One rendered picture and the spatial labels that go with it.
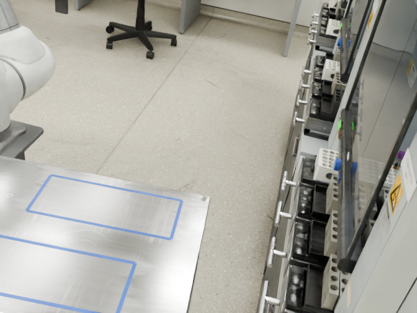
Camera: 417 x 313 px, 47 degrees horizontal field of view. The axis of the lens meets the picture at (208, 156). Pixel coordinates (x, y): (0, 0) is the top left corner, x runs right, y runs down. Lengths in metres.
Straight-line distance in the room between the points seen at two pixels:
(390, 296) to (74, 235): 0.67
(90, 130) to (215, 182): 0.84
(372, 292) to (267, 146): 2.28
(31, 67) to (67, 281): 0.81
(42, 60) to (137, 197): 0.66
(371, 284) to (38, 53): 1.24
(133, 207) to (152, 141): 1.72
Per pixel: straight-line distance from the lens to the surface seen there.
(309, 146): 1.71
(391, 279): 0.80
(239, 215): 2.47
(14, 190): 1.26
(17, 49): 1.63
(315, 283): 1.11
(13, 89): 1.57
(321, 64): 2.17
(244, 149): 2.95
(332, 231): 1.16
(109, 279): 1.04
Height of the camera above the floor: 1.61
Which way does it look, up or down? 35 degrees down
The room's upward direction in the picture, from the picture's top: 10 degrees clockwise
